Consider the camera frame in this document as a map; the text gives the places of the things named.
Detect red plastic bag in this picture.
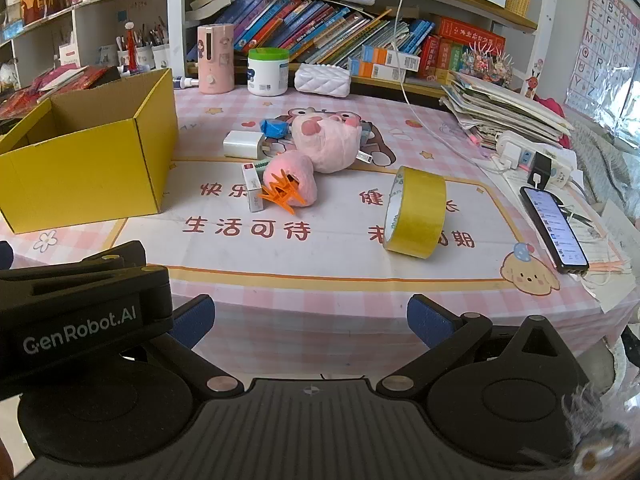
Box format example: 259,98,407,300
0,66,121,117

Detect white quilted pouch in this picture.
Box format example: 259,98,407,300
294,63,351,97

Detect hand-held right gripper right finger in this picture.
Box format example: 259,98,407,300
376,294,591,399

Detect red boxed book set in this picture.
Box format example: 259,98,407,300
417,16,507,83

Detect red tassel ornament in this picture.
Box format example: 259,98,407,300
125,21,139,73

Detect long row of colourful books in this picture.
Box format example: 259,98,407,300
186,0,436,68

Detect thin white book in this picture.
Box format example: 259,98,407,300
37,66,88,92

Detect white charging cable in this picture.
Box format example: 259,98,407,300
392,0,506,166

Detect yellow tape roll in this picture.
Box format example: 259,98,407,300
383,165,447,260

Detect black smartphone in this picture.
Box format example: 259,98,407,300
519,186,590,275

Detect white cubby shelf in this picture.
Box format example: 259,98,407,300
0,0,168,92

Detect orange blue small box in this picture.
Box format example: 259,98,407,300
348,58,405,81
361,45,421,72

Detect yellow cardboard box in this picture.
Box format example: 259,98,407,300
0,67,180,235

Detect grey blanket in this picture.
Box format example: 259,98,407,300
565,120,640,221

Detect black charger plug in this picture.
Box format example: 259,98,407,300
527,152,553,188

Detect alphabet wall poster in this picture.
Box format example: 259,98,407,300
565,0,640,116

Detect white jar green lid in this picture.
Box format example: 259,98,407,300
247,48,291,97

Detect stack of papers and notebooks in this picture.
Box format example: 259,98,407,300
440,71,575,148

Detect white power strip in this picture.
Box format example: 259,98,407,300
495,130,576,189

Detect grey furry cloth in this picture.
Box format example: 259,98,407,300
560,385,633,471

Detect red cloth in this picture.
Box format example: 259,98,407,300
537,95,566,121

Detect large pink plush toy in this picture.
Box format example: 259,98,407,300
291,114,363,174

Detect small pink plush toy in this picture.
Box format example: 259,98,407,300
263,151,319,207

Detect loose white papers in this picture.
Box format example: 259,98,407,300
580,200,640,314

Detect colourful ornament bunch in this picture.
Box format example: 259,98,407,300
460,42,513,86

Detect white pen cup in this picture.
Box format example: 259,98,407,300
151,30,171,70
117,35,153,67

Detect orange hair claw clip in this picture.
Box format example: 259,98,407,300
257,170,307,217

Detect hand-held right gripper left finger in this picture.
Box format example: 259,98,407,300
142,294,246,396

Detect pink humidifier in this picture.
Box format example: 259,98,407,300
197,24,236,94

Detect blue packet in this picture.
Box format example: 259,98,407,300
261,118,293,139

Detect white charger adapter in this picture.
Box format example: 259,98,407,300
223,130,266,159

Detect small white red box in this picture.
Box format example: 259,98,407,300
241,162,264,212

